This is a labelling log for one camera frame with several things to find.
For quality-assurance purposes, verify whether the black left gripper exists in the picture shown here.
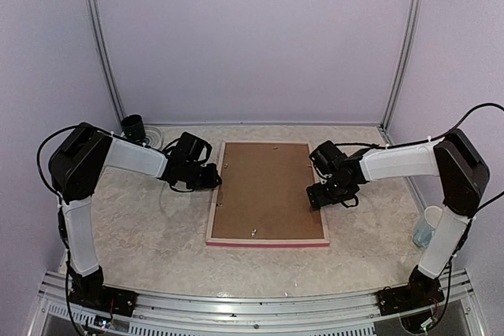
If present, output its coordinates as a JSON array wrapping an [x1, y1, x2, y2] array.
[[183, 162, 222, 191]]

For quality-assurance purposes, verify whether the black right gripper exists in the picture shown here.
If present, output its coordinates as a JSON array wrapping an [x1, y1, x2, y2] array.
[[306, 176, 354, 211]]

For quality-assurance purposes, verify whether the pink wooden picture frame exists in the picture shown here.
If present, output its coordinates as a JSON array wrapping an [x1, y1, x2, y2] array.
[[205, 140, 331, 249]]

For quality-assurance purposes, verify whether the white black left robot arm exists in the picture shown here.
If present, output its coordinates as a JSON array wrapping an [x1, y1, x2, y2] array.
[[43, 122, 222, 317]]

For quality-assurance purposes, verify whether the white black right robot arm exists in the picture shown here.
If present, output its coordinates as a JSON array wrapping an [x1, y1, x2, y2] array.
[[306, 128, 490, 316]]

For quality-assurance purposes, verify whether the grey spiral ceramic plate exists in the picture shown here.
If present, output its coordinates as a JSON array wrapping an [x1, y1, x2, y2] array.
[[144, 126, 164, 149]]

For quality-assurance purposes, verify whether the dark green speckled cup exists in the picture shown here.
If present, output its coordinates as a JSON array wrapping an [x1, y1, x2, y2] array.
[[120, 114, 146, 142]]

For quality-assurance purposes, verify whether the aluminium front rail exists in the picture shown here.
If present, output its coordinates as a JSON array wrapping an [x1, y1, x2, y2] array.
[[29, 268, 485, 336]]

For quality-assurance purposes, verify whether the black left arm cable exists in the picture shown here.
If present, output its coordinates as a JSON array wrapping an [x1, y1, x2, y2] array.
[[37, 125, 86, 195]]

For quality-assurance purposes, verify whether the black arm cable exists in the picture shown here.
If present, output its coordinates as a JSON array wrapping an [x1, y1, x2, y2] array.
[[338, 103, 504, 211], [37, 125, 86, 195]]

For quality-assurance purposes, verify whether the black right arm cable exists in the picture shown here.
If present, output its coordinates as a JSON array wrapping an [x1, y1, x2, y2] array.
[[338, 103, 504, 211]]

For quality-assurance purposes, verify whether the right aluminium corner post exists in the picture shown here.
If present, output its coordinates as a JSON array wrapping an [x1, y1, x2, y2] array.
[[380, 0, 422, 132]]

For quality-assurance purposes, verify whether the aluminium corner post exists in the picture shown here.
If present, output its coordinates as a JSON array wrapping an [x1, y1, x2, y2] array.
[[85, 0, 125, 123], [380, 0, 422, 132]]

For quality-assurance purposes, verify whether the left aluminium corner post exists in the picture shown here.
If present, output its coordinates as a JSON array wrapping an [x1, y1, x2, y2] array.
[[85, 0, 125, 123]]

